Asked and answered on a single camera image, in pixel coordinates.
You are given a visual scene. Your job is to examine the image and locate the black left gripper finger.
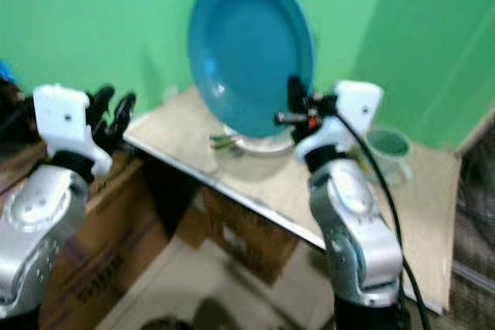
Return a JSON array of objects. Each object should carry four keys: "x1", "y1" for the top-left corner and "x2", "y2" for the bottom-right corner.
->
[
  {"x1": 87, "y1": 85, "x2": 115, "y2": 124},
  {"x1": 114, "y1": 92, "x2": 138, "y2": 138}
]

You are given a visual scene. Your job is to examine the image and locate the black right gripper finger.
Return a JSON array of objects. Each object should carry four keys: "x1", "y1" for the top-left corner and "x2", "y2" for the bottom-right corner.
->
[{"x1": 286, "y1": 74, "x2": 312, "y2": 114}]

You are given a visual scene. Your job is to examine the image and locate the blue round plate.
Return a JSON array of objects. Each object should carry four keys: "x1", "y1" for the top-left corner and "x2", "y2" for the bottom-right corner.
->
[{"x1": 187, "y1": 0, "x2": 316, "y2": 139}]

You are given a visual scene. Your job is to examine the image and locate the white small dish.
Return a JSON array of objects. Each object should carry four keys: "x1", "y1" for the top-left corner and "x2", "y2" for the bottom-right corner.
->
[{"x1": 213, "y1": 123, "x2": 295, "y2": 155}]

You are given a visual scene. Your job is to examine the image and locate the clear green-tinted glass cup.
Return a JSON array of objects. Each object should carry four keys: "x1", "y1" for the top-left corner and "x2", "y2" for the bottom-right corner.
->
[{"x1": 365, "y1": 127, "x2": 413, "y2": 189}]

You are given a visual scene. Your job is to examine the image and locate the small green item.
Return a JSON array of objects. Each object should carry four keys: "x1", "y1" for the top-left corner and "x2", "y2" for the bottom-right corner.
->
[{"x1": 209, "y1": 134, "x2": 237, "y2": 151}]

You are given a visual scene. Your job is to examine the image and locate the brown printed cardboard box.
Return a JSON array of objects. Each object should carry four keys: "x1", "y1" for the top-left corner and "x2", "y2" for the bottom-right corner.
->
[{"x1": 173, "y1": 185, "x2": 300, "y2": 286}]

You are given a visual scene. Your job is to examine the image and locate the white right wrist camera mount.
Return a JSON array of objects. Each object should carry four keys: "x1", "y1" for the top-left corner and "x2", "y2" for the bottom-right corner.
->
[{"x1": 293, "y1": 80, "x2": 384, "y2": 165}]

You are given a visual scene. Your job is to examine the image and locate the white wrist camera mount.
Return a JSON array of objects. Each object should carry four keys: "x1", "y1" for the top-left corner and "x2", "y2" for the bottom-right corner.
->
[
  {"x1": 293, "y1": 80, "x2": 384, "y2": 165},
  {"x1": 32, "y1": 84, "x2": 114, "y2": 177}
]

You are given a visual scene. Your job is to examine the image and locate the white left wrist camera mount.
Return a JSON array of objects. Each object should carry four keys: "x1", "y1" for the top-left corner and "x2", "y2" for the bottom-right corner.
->
[{"x1": 32, "y1": 84, "x2": 114, "y2": 177}]

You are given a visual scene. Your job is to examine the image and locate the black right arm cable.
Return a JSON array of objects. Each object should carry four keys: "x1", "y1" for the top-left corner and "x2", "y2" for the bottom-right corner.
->
[{"x1": 346, "y1": 112, "x2": 432, "y2": 330}]

